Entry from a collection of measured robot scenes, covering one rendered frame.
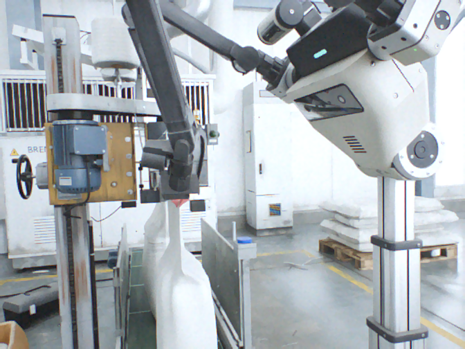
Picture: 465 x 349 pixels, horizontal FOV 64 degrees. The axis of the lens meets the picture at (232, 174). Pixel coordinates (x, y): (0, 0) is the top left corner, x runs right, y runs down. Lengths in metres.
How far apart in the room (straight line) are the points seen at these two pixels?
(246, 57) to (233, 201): 4.65
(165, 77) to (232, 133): 4.96
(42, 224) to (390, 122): 3.92
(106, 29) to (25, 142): 3.10
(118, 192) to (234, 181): 4.31
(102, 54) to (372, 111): 0.91
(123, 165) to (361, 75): 1.00
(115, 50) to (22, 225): 3.31
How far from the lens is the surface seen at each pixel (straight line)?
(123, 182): 1.56
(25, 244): 4.52
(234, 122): 5.78
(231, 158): 5.75
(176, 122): 0.86
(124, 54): 1.40
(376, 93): 0.91
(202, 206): 1.59
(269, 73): 1.30
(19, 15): 5.55
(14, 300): 3.22
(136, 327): 2.00
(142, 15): 0.81
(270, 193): 5.33
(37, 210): 4.43
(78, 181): 1.36
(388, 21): 0.79
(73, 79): 1.65
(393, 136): 0.99
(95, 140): 1.31
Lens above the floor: 1.21
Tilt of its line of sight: 4 degrees down
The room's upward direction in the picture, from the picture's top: 2 degrees counter-clockwise
